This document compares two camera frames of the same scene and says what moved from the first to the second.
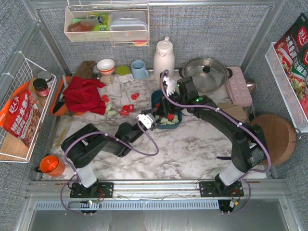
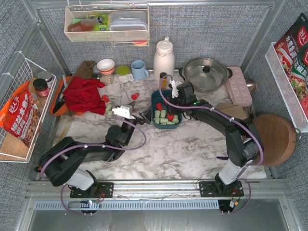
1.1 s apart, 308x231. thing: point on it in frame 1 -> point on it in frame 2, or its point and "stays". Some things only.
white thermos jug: (164, 58) stays
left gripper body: (153, 124) -> (134, 118)
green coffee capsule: (163, 120) -> (157, 113)
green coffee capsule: (175, 120) stays
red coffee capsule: (171, 117) stays
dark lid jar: (41, 87) stays
